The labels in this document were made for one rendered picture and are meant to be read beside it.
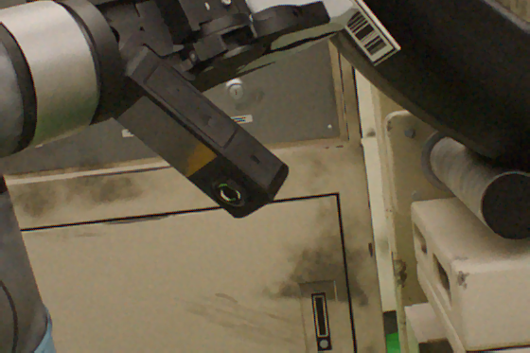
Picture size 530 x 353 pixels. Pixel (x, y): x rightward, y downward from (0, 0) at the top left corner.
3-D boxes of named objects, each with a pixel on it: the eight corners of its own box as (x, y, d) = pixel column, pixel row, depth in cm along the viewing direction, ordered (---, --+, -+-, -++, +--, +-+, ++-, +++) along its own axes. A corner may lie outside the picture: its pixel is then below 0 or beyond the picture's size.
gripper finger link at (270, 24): (334, -11, 76) (221, 18, 70) (345, 10, 75) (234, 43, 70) (292, 21, 79) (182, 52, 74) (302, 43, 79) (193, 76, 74)
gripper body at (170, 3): (231, -84, 74) (58, -48, 67) (292, 45, 73) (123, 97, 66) (171, -27, 80) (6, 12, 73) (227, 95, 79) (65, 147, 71)
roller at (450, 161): (425, 138, 118) (472, 131, 118) (432, 185, 118) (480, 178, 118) (477, 178, 83) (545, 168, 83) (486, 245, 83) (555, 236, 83)
